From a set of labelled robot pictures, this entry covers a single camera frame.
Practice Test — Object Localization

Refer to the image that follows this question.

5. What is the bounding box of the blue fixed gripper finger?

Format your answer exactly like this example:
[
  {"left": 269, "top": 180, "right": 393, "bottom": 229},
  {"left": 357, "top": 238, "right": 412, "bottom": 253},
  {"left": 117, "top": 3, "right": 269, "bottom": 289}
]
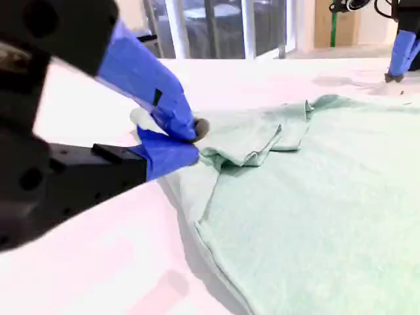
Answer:
[
  {"left": 404, "top": 38, "right": 420, "bottom": 72},
  {"left": 49, "top": 126, "right": 201, "bottom": 227}
]

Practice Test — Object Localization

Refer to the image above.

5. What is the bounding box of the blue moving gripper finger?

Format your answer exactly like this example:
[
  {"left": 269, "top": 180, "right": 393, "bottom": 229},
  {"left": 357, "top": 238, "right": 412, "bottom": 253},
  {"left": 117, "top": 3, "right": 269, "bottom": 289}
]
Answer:
[
  {"left": 385, "top": 29, "right": 415, "bottom": 83},
  {"left": 0, "top": 0, "right": 210, "bottom": 144}
]

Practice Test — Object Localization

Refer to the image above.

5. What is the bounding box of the pale green T-shirt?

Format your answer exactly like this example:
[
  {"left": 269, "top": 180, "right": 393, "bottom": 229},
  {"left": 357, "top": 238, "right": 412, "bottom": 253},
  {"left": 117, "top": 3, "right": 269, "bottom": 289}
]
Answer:
[{"left": 163, "top": 94, "right": 420, "bottom": 315}]

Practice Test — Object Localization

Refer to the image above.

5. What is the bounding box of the green pole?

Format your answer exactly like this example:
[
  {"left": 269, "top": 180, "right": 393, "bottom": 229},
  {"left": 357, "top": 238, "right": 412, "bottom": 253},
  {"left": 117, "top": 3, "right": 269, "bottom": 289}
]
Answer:
[{"left": 329, "top": 11, "right": 338, "bottom": 49}]

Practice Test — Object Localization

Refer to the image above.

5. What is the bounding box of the wooden door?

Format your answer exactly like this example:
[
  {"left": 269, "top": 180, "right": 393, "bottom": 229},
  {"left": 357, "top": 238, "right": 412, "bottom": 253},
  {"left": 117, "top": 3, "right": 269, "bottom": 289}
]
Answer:
[{"left": 313, "top": 0, "right": 362, "bottom": 49}]

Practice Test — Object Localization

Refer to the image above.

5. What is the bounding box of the dark glass window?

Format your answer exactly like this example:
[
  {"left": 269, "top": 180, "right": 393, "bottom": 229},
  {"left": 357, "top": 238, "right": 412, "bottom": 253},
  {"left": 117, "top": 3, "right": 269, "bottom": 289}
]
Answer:
[{"left": 144, "top": 0, "right": 289, "bottom": 60}]

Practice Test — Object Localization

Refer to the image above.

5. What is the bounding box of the camera black cable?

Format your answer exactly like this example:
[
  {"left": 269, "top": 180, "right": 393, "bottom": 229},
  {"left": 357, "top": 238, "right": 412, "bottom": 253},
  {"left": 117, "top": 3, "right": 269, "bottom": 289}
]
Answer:
[{"left": 373, "top": 0, "right": 400, "bottom": 21}]

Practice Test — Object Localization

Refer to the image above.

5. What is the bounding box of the white window post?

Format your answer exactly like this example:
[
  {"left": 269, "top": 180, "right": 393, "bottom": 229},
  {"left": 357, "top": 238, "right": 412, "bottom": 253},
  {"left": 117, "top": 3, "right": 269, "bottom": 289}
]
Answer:
[
  {"left": 165, "top": 0, "right": 192, "bottom": 60},
  {"left": 241, "top": 0, "right": 257, "bottom": 60}
]

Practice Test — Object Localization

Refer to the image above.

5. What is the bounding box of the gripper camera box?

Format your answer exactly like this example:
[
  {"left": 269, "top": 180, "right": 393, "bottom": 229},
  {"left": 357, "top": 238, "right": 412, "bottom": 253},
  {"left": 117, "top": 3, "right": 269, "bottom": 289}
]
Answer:
[{"left": 329, "top": 0, "right": 362, "bottom": 14}]

